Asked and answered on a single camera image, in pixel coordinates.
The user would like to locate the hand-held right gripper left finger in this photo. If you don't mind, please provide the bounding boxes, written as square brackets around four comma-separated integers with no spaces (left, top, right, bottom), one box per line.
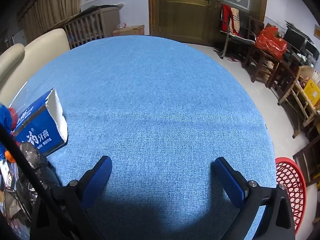
[30,156,112,240]

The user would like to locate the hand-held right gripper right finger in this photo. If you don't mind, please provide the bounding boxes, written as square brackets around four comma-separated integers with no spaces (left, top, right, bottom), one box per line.
[212,157,297,240]

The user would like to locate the red plastic basket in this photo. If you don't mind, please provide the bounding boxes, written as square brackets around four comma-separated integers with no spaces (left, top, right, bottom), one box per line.
[275,157,307,234]

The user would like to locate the black plastic bag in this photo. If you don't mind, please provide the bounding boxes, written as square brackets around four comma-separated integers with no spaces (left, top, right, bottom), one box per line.
[0,141,60,230]

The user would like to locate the blue toothpaste box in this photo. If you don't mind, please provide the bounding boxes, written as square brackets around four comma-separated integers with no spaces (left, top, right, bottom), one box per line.
[14,88,68,155]

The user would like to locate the white barcode packet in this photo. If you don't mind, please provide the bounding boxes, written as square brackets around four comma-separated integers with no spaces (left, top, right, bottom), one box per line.
[0,160,15,193]

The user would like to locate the red plastic bag ball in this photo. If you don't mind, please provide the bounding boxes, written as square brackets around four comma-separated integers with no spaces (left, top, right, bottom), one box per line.
[9,107,19,130]

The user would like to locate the blue plastic bag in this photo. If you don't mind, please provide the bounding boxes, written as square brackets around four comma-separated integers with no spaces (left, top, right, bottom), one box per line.
[0,102,15,160]

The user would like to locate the dark wooden chair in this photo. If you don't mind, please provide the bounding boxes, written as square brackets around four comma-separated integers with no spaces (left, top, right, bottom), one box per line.
[292,135,320,185]
[242,16,282,83]

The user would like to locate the blue tablecloth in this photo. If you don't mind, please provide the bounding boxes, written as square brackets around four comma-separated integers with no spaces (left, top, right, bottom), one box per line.
[10,35,277,240]

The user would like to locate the rattan chair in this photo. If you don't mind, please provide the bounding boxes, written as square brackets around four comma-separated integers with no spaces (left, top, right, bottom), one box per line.
[277,65,320,138]

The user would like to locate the yellow box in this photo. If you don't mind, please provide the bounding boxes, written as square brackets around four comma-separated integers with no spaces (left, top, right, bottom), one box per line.
[304,79,320,103]

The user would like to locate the black metal chair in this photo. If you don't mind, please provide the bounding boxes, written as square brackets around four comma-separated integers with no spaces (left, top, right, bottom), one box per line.
[219,4,255,58]

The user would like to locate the beige sofa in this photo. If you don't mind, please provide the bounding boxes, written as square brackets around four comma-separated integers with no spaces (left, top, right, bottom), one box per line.
[0,28,71,98]

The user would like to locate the large red plastic bag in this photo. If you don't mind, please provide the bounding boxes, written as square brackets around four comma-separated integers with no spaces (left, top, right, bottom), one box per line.
[255,26,288,59]

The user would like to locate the small cardboard box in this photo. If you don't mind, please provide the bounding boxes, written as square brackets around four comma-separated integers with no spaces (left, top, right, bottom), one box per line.
[112,25,145,37]

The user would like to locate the wooden crib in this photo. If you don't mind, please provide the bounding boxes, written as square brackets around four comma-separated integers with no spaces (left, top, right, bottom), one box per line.
[62,5,120,49]

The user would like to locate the black monitor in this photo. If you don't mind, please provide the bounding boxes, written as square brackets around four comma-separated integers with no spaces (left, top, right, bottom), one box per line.
[284,21,313,53]

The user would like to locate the white board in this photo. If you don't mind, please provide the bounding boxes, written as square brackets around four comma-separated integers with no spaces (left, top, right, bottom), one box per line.
[12,30,27,47]

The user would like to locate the red garment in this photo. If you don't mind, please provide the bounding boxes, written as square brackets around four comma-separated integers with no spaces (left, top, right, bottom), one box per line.
[222,4,240,34]

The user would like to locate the beige striped scarf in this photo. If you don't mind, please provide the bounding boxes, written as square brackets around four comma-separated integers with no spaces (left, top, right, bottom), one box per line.
[230,7,240,30]

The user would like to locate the brown wooden door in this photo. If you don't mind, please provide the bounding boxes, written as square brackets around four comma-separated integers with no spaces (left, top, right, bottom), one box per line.
[148,0,268,47]

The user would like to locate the beige curtain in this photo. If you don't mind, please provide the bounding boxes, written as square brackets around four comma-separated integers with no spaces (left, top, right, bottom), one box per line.
[17,0,88,38]

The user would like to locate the black cable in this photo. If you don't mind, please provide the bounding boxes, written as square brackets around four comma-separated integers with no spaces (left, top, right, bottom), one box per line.
[0,124,83,240]

